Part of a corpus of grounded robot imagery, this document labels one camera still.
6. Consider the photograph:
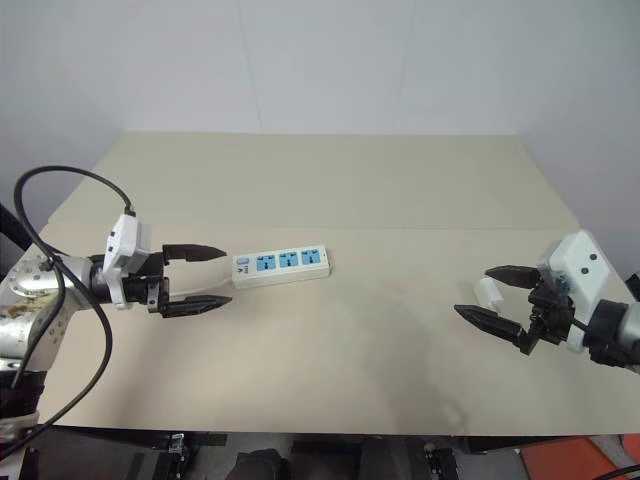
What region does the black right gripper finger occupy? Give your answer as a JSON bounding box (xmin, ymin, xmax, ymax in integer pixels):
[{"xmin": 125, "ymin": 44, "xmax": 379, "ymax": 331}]
[
  {"xmin": 452, "ymin": 304, "xmax": 525, "ymax": 347},
  {"xmin": 483, "ymin": 264, "xmax": 542, "ymax": 291}
]

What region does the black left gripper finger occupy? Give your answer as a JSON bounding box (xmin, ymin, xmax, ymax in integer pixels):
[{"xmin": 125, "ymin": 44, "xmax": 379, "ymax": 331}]
[
  {"xmin": 162, "ymin": 243, "xmax": 228, "ymax": 265},
  {"xmin": 162, "ymin": 294, "xmax": 234, "ymax": 320}
]

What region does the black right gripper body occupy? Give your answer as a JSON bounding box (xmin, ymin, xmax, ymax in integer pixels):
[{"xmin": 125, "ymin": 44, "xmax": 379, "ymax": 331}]
[{"xmin": 517, "ymin": 277, "xmax": 582, "ymax": 357}]

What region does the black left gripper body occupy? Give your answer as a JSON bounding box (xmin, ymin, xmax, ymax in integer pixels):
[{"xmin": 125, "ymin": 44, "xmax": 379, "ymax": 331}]
[{"xmin": 122, "ymin": 252, "xmax": 172, "ymax": 319}]

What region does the white plug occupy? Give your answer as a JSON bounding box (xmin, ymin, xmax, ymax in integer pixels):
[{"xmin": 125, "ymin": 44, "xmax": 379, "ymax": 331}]
[{"xmin": 473, "ymin": 277, "xmax": 506, "ymax": 314}]

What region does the white power strip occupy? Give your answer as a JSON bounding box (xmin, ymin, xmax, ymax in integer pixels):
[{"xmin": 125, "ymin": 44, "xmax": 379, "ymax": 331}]
[{"xmin": 231, "ymin": 244, "xmax": 334, "ymax": 291}]

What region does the orange floor object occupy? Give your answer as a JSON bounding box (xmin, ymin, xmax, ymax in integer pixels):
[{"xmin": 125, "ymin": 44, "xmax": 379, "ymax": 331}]
[{"xmin": 517, "ymin": 433, "xmax": 640, "ymax": 480}]

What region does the dark rounded shape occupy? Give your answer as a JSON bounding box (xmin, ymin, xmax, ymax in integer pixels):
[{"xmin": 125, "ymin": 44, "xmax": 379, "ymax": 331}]
[{"xmin": 233, "ymin": 446, "xmax": 294, "ymax": 480}]

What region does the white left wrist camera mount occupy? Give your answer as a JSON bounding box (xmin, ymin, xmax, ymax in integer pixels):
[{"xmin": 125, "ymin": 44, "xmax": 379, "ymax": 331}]
[{"xmin": 102, "ymin": 213, "xmax": 153, "ymax": 312}]

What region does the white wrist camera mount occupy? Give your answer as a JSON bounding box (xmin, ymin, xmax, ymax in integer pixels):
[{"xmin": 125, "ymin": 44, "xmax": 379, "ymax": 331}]
[
  {"xmin": 537, "ymin": 228, "xmax": 612, "ymax": 354},
  {"xmin": 102, "ymin": 213, "xmax": 153, "ymax": 312}
]

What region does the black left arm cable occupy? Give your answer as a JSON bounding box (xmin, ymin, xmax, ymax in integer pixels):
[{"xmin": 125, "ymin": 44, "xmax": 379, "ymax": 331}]
[{"xmin": 0, "ymin": 166, "xmax": 138, "ymax": 454}]

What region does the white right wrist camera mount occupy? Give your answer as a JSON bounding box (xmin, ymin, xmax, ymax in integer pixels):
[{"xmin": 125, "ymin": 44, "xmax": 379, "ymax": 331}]
[{"xmin": 537, "ymin": 228, "xmax": 612, "ymax": 354}]

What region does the black table frame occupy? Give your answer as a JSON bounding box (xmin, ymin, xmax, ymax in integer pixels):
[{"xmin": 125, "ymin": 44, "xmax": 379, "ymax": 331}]
[{"xmin": 22, "ymin": 426, "xmax": 569, "ymax": 480}]

